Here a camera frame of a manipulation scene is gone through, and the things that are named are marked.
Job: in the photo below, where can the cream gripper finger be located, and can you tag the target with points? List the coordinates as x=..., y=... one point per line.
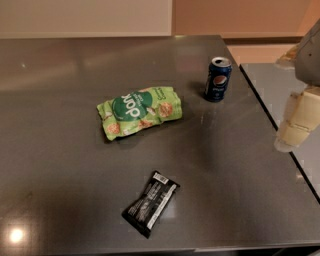
x=287, y=60
x=300, y=118

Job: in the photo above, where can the black rxbar chocolate wrapper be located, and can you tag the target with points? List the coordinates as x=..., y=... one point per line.
x=144, y=212

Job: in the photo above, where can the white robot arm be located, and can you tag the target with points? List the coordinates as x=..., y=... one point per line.
x=307, y=63

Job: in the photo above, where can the grey side table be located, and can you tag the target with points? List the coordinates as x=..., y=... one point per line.
x=277, y=90

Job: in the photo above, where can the blue pepsi can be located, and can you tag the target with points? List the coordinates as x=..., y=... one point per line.
x=219, y=72

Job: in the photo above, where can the green snack bag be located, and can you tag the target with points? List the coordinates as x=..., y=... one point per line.
x=139, y=110

